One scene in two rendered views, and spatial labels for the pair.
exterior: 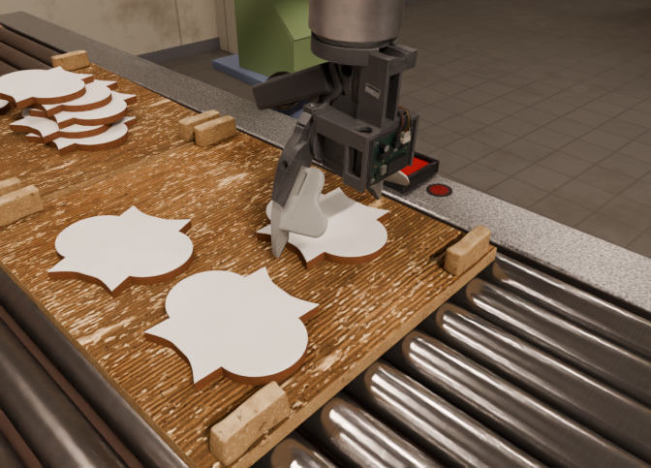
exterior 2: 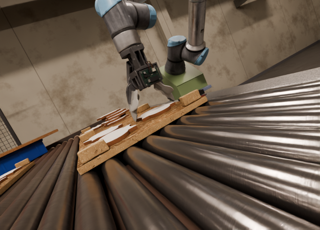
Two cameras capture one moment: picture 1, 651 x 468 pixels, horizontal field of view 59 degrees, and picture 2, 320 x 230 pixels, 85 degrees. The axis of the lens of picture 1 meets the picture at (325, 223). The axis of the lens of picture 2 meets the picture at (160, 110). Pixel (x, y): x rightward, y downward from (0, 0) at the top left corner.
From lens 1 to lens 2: 0.35 m
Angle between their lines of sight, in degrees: 34
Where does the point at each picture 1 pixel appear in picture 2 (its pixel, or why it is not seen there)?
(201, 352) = not seen: hidden behind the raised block
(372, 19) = (124, 40)
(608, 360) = (236, 106)
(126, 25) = not seen: hidden behind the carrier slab
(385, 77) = (133, 52)
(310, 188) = (135, 95)
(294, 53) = (178, 90)
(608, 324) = (244, 98)
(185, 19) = not seen: hidden behind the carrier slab
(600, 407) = (224, 119)
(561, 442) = (200, 132)
